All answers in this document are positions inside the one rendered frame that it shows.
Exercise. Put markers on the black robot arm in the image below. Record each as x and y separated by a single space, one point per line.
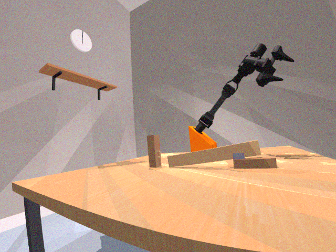
245 68

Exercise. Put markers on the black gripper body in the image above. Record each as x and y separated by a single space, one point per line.
262 64

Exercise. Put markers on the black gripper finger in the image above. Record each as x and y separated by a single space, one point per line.
283 56
270 78

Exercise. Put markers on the long brown wooden rail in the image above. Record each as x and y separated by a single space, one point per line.
215 154

